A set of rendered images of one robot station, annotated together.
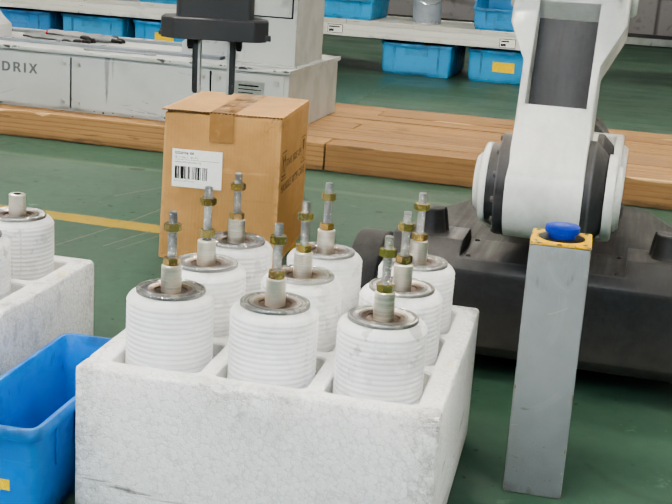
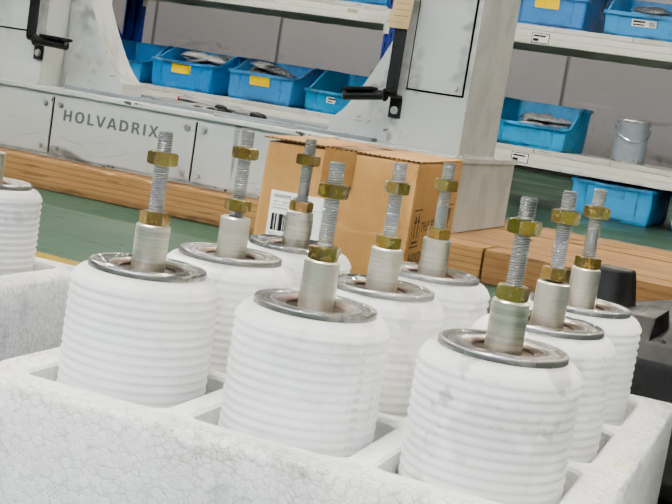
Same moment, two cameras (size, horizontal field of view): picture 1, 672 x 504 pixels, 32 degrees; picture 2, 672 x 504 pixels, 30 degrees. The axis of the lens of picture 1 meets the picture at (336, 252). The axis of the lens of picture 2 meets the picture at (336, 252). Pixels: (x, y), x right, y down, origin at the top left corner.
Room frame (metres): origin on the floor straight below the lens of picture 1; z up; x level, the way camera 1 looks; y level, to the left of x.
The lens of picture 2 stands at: (0.46, -0.06, 0.38)
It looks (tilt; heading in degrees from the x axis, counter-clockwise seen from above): 7 degrees down; 9
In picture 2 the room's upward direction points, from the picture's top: 9 degrees clockwise
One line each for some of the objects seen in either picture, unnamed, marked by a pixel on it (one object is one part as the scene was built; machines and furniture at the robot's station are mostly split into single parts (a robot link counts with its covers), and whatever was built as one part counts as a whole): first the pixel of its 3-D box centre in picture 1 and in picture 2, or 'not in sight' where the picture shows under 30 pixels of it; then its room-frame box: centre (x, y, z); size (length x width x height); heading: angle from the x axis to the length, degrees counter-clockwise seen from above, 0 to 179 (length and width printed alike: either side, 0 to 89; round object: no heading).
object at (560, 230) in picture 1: (562, 232); not in sight; (1.32, -0.26, 0.32); 0.04 x 0.04 x 0.02
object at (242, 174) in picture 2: (207, 218); (241, 181); (1.33, 0.15, 0.31); 0.01 x 0.01 x 0.08
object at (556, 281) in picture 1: (546, 365); not in sight; (1.32, -0.26, 0.16); 0.07 x 0.07 x 0.31; 78
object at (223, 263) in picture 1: (206, 263); (230, 256); (1.33, 0.15, 0.25); 0.08 x 0.08 x 0.01
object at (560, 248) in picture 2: (405, 244); (560, 247); (1.28, -0.08, 0.30); 0.01 x 0.01 x 0.08
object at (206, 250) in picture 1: (206, 253); (232, 239); (1.33, 0.15, 0.26); 0.02 x 0.02 x 0.03
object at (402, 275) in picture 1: (402, 277); (549, 306); (1.28, -0.08, 0.26); 0.02 x 0.02 x 0.03
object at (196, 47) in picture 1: (193, 64); not in sight; (1.33, 0.18, 0.49); 0.03 x 0.02 x 0.06; 4
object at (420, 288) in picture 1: (401, 288); (546, 325); (1.28, -0.08, 0.25); 0.08 x 0.08 x 0.01
